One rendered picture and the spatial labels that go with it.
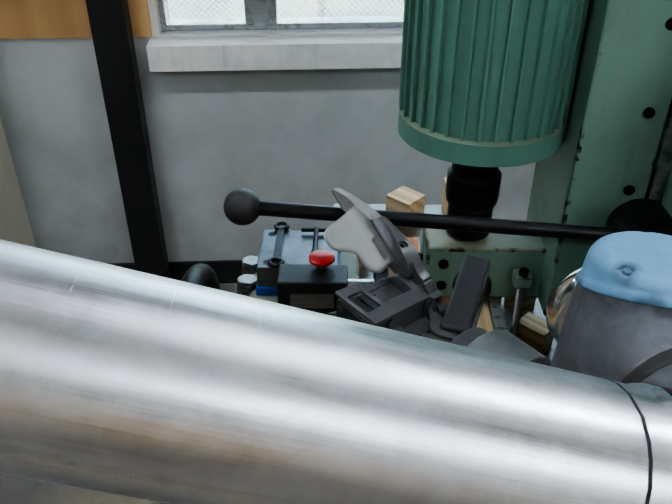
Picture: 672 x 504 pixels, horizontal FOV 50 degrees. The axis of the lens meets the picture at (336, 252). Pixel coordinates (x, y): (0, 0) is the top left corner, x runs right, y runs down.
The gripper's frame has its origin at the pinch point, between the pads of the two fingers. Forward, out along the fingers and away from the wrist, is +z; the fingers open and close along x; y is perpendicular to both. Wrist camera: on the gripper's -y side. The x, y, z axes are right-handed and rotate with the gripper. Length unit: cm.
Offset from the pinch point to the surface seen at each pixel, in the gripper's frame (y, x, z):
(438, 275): -14.8, 8.6, -1.1
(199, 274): 3.6, 14.6, 22.7
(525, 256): -22.2, 5.4, -7.2
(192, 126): -57, 53, 138
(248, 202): 8.1, -7.0, 3.1
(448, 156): -11.1, -8.8, -3.4
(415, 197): -32.8, 14.3, 20.7
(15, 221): -6, 80, 160
